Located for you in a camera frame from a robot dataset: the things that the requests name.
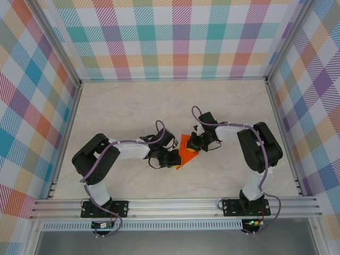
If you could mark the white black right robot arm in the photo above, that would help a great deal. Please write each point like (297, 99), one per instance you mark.
(228, 132)

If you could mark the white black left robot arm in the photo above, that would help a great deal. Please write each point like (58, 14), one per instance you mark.
(132, 150)

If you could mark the white right camera bracket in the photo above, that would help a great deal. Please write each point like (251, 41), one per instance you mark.
(198, 130)

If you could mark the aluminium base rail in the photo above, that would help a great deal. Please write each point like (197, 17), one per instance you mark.
(172, 208)

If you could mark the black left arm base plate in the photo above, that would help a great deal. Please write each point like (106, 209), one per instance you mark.
(120, 208)

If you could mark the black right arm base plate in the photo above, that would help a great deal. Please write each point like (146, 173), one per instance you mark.
(228, 210)

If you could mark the aluminium side rail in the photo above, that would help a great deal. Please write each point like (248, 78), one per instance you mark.
(67, 132)
(282, 132)

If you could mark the aluminium frame post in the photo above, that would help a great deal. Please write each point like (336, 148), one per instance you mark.
(58, 40)
(287, 40)

